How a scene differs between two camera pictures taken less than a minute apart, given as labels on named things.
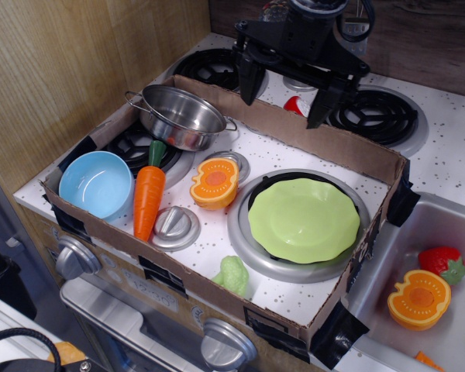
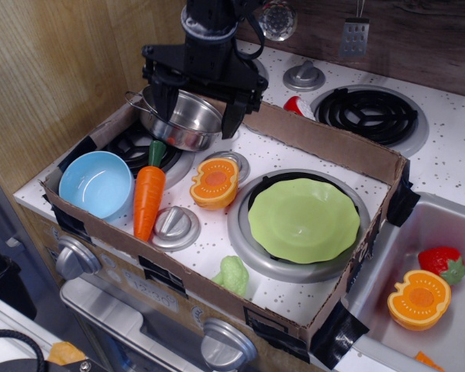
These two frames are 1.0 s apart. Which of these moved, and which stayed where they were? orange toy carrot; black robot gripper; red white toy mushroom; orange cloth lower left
Moved: black robot gripper
Stayed: orange toy carrot; red white toy mushroom; orange cloth lower left
